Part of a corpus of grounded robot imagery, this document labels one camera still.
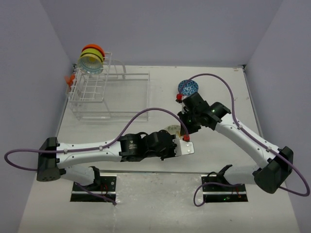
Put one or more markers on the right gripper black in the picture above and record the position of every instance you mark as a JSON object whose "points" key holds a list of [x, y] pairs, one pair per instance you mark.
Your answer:
{"points": [[184, 113]]}

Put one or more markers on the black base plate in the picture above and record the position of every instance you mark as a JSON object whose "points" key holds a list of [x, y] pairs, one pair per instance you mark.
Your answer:
{"points": [[217, 194], [106, 188]]}

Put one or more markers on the blue patterned bowl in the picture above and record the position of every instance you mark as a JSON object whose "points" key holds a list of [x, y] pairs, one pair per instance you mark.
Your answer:
{"points": [[188, 87]]}

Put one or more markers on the yellow patterned bowl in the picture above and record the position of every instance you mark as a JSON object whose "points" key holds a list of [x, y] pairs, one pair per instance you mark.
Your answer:
{"points": [[90, 64]]}

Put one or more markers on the white floral bowl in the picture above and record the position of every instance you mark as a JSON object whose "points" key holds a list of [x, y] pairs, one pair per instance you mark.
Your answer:
{"points": [[174, 130]]}

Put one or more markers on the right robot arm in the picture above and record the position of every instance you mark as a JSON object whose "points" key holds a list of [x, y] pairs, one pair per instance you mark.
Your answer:
{"points": [[270, 170]]}

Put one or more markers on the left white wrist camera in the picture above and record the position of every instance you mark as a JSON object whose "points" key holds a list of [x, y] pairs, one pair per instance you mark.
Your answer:
{"points": [[183, 147]]}

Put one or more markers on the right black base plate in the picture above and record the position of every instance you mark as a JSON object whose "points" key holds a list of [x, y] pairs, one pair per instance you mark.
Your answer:
{"points": [[217, 194]]}

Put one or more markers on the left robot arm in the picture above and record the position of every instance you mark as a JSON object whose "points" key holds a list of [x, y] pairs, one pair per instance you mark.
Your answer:
{"points": [[64, 161]]}

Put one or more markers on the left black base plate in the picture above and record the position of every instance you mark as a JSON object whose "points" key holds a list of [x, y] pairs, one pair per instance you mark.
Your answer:
{"points": [[106, 188]]}

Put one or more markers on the lime green bowl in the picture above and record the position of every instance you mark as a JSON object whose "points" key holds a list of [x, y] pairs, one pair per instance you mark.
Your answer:
{"points": [[93, 53]]}

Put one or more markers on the white wire dish rack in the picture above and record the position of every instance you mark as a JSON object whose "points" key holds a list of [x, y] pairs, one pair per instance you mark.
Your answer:
{"points": [[116, 94]]}

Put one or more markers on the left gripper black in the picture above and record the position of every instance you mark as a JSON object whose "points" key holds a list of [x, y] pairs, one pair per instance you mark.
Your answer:
{"points": [[172, 153]]}

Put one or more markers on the orange clip on rack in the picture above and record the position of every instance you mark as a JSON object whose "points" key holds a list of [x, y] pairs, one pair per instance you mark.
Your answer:
{"points": [[69, 79]]}

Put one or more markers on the orange bowl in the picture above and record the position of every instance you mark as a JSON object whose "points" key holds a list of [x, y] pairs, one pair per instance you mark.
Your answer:
{"points": [[94, 46]]}

